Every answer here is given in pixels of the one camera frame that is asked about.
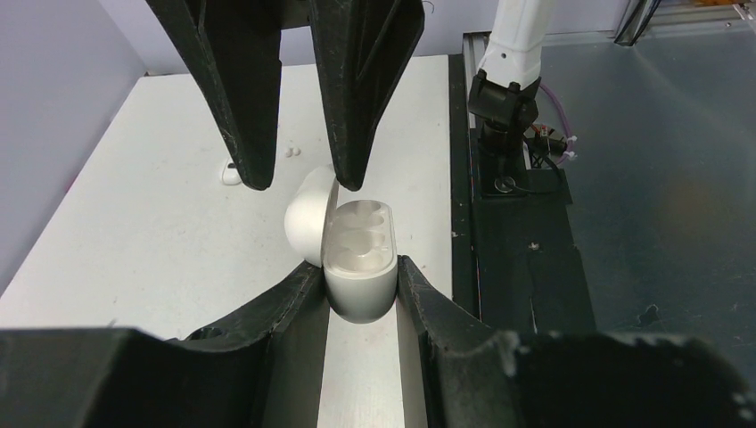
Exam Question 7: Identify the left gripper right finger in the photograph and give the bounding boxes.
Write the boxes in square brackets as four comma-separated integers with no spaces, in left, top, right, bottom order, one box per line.
[397,256,755,427]

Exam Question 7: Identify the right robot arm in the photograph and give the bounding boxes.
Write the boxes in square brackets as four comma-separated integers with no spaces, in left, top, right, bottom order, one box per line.
[149,1,555,191]

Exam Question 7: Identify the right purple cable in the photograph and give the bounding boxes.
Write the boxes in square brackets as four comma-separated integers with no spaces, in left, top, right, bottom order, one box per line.
[537,82,579,163]

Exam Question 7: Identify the white earbud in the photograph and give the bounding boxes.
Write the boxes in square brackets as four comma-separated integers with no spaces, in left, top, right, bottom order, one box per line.
[220,161,242,186]

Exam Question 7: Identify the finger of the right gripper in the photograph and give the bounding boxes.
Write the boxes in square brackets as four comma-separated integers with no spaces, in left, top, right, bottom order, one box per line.
[309,0,425,191]
[148,0,282,190]

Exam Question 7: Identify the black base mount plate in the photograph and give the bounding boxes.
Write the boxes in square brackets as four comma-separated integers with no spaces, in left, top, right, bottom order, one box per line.
[448,53,597,338]

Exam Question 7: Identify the white charging case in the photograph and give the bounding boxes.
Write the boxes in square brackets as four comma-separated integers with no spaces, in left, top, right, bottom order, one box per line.
[283,165,399,324]

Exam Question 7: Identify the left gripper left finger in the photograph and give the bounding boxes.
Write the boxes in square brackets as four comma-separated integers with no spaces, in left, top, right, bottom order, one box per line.
[1,263,329,427]

